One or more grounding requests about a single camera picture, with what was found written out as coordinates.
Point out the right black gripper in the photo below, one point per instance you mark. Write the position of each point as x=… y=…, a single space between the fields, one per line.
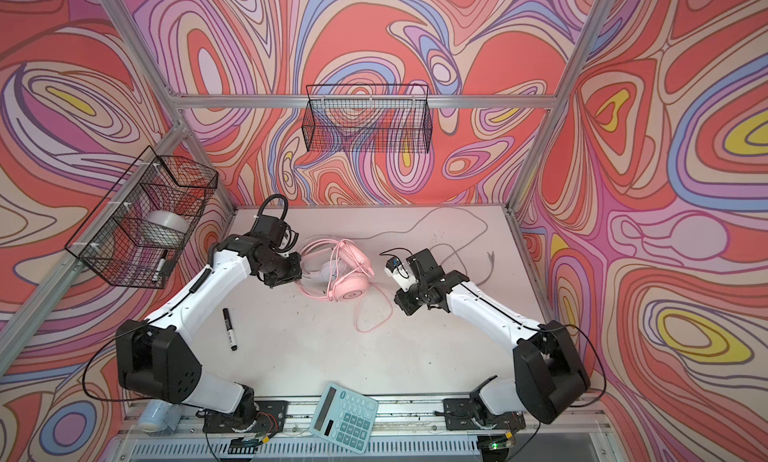
x=402 y=299

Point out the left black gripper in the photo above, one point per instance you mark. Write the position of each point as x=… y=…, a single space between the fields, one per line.
x=294 y=273

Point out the pink headphones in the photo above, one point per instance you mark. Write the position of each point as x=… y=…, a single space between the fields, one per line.
x=352 y=269

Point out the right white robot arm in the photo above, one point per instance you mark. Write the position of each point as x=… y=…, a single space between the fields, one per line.
x=549 y=375

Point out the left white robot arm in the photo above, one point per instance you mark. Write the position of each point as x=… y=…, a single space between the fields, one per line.
x=155 y=358

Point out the white headphones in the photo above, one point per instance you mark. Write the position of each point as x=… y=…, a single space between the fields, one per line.
x=318 y=278

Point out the black marker in basket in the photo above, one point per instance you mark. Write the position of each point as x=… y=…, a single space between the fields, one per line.
x=157 y=274

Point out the black marker on table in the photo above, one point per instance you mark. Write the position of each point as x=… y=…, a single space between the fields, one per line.
x=230 y=329

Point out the grey tape roll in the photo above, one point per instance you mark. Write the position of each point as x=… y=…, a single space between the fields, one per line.
x=164 y=229

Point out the teal calculator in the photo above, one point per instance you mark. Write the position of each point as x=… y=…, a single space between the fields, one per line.
x=345 y=418

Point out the green circuit board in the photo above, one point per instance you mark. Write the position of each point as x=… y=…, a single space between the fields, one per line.
x=242 y=446

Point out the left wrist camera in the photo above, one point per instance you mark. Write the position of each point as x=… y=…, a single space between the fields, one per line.
x=275 y=230

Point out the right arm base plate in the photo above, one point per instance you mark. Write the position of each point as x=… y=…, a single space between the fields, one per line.
x=464 y=414

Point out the black wire basket left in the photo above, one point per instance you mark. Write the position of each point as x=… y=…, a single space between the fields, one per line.
x=110 y=243

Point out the black wire basket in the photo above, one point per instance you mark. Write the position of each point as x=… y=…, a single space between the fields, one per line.
x=110 y=243
x=368 y=118

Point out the black wire basket back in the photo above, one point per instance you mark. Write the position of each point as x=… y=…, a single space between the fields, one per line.
x=368 y=118

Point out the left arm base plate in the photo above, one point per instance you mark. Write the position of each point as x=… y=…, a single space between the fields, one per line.
x=268 y=419

